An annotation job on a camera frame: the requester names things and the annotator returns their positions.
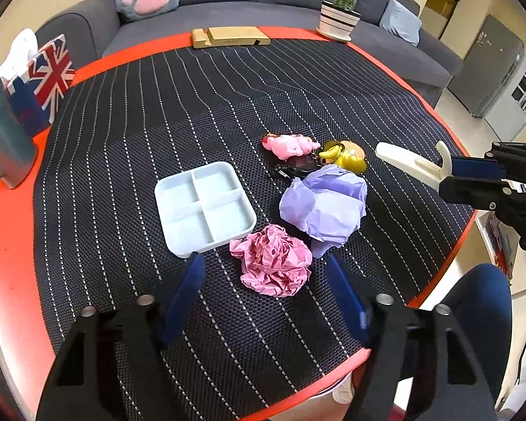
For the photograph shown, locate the grey metal cabinet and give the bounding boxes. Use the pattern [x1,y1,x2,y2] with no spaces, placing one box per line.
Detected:
[447,14,526,118]

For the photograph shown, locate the purple paper ball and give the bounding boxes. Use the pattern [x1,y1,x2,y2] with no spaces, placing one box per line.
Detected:
[279,164,368,259]

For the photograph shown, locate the light blue pillow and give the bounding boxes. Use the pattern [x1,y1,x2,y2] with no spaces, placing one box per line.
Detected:
[379,0,422,47]

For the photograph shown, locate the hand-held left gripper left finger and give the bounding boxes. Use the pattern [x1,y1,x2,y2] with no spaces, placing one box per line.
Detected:
[35,252,207,421]

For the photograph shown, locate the white cabinet with windows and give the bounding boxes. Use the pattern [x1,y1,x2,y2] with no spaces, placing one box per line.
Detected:
[484,55,526,142]

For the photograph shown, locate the pink paper ball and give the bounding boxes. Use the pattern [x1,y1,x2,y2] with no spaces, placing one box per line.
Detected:
[229,225,313,298]

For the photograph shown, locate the flag print tissue box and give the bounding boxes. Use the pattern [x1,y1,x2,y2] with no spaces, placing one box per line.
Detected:
[4,34,76,138]

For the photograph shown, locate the dark grey sofa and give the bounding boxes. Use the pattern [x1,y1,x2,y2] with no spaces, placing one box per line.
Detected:
[35,0,464,106]

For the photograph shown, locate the light blue divided tray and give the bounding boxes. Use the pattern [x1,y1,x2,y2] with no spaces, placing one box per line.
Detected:
[154,161,257,259]

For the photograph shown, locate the person's leg in blue jeans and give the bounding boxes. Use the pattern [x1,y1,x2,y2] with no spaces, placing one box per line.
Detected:
[438,264,513,408]

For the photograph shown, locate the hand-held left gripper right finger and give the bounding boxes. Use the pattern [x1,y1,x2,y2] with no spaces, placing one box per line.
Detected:
[325,254,498,421]

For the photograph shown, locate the yellow orange turtle keychain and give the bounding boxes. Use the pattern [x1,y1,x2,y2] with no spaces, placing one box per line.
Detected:
[318,139,368,174]

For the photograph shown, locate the black striped woven table mat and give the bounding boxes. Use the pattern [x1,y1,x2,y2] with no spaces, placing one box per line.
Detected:
[33,39,476,421]

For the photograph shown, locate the white tissue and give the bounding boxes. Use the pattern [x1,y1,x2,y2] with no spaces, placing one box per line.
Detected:
[0,28,39,82]

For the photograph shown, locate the black badge reel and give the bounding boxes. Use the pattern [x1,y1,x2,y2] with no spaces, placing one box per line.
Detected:
[269,154,320,181]

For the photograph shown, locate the potted cactus in striped pot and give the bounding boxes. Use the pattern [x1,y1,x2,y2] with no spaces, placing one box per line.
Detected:
[316,0,362,43]

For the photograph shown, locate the wooden phone stand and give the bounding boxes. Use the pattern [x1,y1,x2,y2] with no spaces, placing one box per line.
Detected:
[191,26,271,49]

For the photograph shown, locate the pink plush toy keychain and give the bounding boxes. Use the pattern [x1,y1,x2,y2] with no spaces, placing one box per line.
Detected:
[262,134,322,161]

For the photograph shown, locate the teal tumbler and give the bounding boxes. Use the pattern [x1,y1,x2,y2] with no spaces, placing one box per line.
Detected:
[0,55,38,189]

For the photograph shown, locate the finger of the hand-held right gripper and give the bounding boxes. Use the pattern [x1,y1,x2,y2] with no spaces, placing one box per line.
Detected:
[438,175,526,255]
[449,141,526,180]

